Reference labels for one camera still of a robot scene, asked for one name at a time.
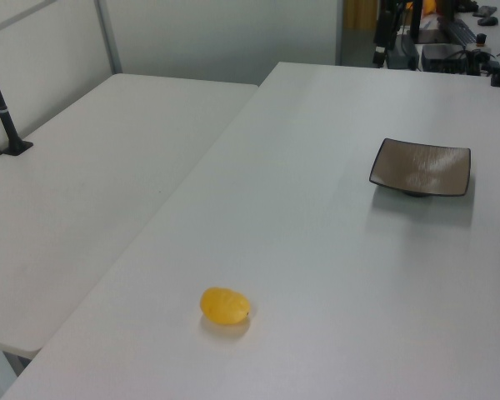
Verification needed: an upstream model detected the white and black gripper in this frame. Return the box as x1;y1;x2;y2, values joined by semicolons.
373;10;398;68

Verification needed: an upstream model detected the yellow potato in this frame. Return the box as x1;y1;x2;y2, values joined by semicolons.
199;286;252;327

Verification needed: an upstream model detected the square brown ceramic plate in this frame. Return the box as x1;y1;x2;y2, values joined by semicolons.
368;137;472;198

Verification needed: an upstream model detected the yellow panel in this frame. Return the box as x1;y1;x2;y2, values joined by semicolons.
343;0;378;31

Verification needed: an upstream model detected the black keyboard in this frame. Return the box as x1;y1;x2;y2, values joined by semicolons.
437;16;477;43

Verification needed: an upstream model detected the black computer mouse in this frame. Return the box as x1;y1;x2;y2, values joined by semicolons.
472;5;500;27

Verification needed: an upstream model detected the black vertical post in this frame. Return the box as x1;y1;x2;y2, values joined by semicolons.
410;0;424;43

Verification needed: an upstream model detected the black camera pole with base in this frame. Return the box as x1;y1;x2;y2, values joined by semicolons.
0;41;34;158

